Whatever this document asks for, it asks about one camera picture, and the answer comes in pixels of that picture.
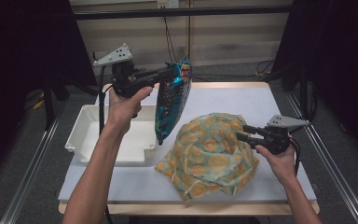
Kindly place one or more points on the metal floor rail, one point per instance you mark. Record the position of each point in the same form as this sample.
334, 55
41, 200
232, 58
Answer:
332, 161
28, 174

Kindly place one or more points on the white plastic tray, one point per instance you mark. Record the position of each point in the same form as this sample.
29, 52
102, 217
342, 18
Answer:
84, 137

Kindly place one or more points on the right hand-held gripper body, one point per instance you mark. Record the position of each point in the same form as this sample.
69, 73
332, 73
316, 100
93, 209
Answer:
275, 140

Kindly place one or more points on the orange and teal patterned bag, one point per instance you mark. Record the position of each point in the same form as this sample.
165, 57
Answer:
211, 158

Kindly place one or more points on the black horizontal bar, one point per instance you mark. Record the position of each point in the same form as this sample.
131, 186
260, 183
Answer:
214, 11

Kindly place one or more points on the white wall socket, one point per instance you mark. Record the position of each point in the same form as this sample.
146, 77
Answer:
167, 3

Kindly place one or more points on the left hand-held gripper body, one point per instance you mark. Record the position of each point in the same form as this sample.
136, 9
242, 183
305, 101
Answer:
126, 82

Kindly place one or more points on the black metal stand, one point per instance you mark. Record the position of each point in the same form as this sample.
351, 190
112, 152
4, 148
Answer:
48, 102

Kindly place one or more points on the pale table mat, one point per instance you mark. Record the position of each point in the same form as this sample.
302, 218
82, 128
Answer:
217, 99

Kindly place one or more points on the dark curtain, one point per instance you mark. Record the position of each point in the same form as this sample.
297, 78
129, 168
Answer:
338, 62
18, 62

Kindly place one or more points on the person's left hand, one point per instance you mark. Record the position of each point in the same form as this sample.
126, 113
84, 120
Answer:
124, 109

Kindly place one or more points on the person's right hand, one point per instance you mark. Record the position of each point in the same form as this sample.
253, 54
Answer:
282, 165

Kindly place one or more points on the blue chip bag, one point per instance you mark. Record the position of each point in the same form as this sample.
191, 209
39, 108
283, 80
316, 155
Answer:
171, 105

